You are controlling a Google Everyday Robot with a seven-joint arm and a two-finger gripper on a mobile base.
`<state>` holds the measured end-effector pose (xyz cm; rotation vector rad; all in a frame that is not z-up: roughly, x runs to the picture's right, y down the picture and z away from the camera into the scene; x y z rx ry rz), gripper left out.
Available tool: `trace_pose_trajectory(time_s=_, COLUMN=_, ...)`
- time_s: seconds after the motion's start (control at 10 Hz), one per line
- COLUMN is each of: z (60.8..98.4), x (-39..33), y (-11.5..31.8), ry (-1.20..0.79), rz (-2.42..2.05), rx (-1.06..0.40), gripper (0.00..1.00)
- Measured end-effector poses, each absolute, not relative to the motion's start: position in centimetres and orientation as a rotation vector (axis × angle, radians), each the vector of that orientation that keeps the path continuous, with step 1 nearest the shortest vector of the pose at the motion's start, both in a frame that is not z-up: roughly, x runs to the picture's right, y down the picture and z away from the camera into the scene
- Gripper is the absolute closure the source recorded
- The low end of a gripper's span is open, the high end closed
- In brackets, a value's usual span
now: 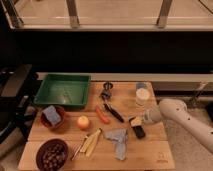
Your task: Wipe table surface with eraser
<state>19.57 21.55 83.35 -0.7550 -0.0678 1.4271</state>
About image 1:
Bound black whiteboard eraser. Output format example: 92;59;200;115
129;117;145;139

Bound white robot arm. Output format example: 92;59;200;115
142;98;213;154

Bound clear jar white contents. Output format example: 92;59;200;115
136;82;150;106

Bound blue grey cloth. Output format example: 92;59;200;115
104;128;128;161

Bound wooden cutting board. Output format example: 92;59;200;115
18;82;175;171

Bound orange carrot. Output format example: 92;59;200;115
95;106;110;124

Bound yellow orange fruit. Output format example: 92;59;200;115
77;116;90;130

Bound small metal knife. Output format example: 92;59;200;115
70;134;89;161

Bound green plastic tray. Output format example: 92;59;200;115
34;74;91;108

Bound brown bowl with sponge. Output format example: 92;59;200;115
41;105;65;130

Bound blue sponge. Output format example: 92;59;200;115
43;105;61;126

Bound brown bowl of nuts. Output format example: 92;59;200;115
36;139;68;171

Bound black chair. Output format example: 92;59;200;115
0;64;38;144

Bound black handled can opener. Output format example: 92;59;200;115
100;81;124;123

